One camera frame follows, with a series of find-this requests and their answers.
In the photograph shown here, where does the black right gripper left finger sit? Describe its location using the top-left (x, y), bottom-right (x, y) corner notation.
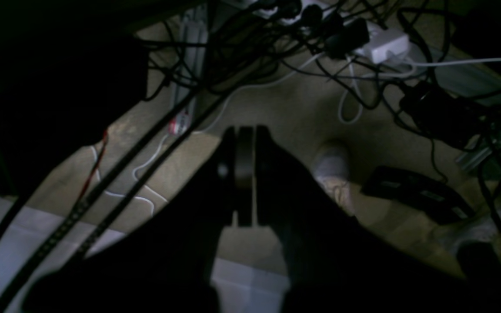
top-left (24, 127), bottom-right (236, 313)

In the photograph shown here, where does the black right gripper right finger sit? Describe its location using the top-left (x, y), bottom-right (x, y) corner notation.
top-left (256, 126), bottom-right (501, 313)

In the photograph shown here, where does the black foot pedal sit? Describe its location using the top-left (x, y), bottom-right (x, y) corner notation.
top-left (361, 166), bottom-right (476, 225)

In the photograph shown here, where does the black power brick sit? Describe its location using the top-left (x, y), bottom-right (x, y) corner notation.
top-left (399, 81), bottom-right (487, 149)

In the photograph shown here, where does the white power adapter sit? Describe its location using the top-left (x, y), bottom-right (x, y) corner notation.
top-left (352, 28), bottom-right (410, 65)

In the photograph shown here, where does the black braided cable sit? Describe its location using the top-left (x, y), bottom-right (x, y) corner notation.
top-left (0, 78), bottom-right (229, 313)

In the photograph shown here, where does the red wire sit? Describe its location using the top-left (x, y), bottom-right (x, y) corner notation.
top-left (75, 130), bottom-right (109, 205)

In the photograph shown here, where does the aluminium frame post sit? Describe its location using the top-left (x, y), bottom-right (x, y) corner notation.
top-left (168, 4), bottom-right (210, 135)

